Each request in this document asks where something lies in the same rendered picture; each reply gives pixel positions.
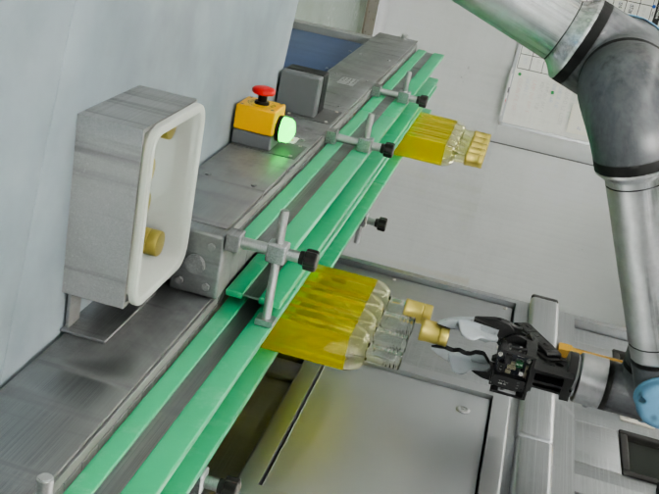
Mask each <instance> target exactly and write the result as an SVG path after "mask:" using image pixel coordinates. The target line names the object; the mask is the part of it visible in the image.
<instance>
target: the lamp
mask: <svg viewBox="0 0 659 494"><path fill-rule="evenodd" d="M295 129H296V126H295V121H294V120H293V119H291V118H288V117H286V116H279V118H278V120H277V123H276V127H275V133H274V140H275V141H280V142H285V143H287V142H289V141H291V139H292V138H293V136H294V134H295Z"/></svg>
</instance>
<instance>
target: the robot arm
mask: <svg viewBox="0 0 659 494"><path fill-rule="evenodd" d="M452 1H453V2H455V3H456V4H458V5H459V6H461V7H463V8H464V9H466V10H467V11H469V12H470V13H472V14H474V15H475V16H477V17H478V18H480V19H481V20H483V21H485V22H486V23H488V24H489V25H491V26H493V27H495V28H496V29H498V30H499V31H501V32H502V33H504V34H505V35H507V36H509V37H510V38H512V39H513V40H515V41H516V42H518V43H520V44H521V45H523V46H524V47H526V48H527V49H529V50H531V51H532V52H534V53H535V54H536V55H537V56H539V57H541V58H542V59H544V61H545V63H546V66H547V70H548V75H549V77H550V78H552V79H553V80H555V81H557V82H558V83H560V84H561V85H563V86H564V87H566V88H567V89H569V90H571V91H572V92H574V93H575V94H577V95H578V101H579V105H580V110H581V113H582V117H583V123H584V126H585V130H586V134H587V137H588V141H589V145H590V150H591V155H592V161H593V167H594V172H595V173H596V174H597V175H598V176H600V177H601V178H603V179H604V180H605V186H606V193H607V200H608V207H609V214H610V221H611V227H612V234H613V240H614V247H615V254H616V261H617V268H618V275H619V281H620V288H621V294H622V301H623V308H624V315H625V322H626V329H627V336H628V342H629V345H628V348H627V351H626V353H625V356H624V359H623V362H622V363H620V362H616V361H612V360H609V359H606V358H602V357H599V356H595V355H591V354H588V353H581V355H580V353H578V352H574V351H570V352H569V354H568V357H567V360H566V361H563V360H560V359H561V353H560V352H559V351H558V350H557V349H556V348H555V347H554V346H553V345H552V344H551V343H550V342H548V341H547V340H546V339H545V338H544V337H543V336H542V335H541V334H540V333H539V332H538V331H537V330H536V329H535V328H534V327H533V326H532V325H531V324H530V323H528V322H514V323H512V322H510V321H507V320H505V319H503V318H498V317H480V316H476V317H454V318H447V319H443V320H439V321H438V322H437V324H438V325H441V326H444V327H446V328H449V329H450V328H451V329H458V330H459V331H460V333H461V335H462V336H463V337H465V338H467V339H470V340H477V339H478V340H480V341H483V342H489V341H490V342H496V343H497V344H498V349H497V354H494V355H492V357H491V361H489V358H488V356H487V355H486V353H485V351H481V350H474V351H465V350H463V349H461V348H452V347H449V346H447V345H446V347H443V346H439V345H431V349H432V350H433V351H434V352H435V353H436V354H437V355H438V356H439V357H440V358H442V359H444V360H445V361H447V362H449V364H450V367H451V369H452V371H453V372H455V373H458V374H466V373H467V372H469V371H472V372H474V373H475V374H476V375H478V376H479V377H481V378H484V379H487V380H489V383H488V384H490V390H489V391H491V392H495V393H498V394H502V395H506V396H509V397H513V398H516V399H520V400H524V401H525V398H526V395H527V392H528V391H531V388H532V387H533V388H536V389H540V390H544V391H547V392H551V393H555V394H558V396H559V397H558V399H559V400H563V401H567V402H568V400H569V397H570V400H571V402H575V403H578V404H582V406H583V407H585V408H587V407H592V408H596V409H598V410H602V411H605V412H609V413H613V414H616V415H620V416H623V417H627V418H631V419H634V420H638V421H640V422H645V423H646V424H648V425H650V426H652V427H654V428H657V429H659V27H658V26H657V25H656V24H654V23H653V22H651V21H649V20H647V19H645V18H643V17H640V16H636V15H630V14H626V13H625V12H623V11H622V10H620V9H619V8H617V7H615V6H614V5H612V4H611V3H609V2H607V1H606V0H591V1H583V0H452ZM498 387H500V388H503V389H507V390H511V391H514V392H516V393H515V395H513V394H510V393H506V392H502V391H499V390H498Z"/></svg>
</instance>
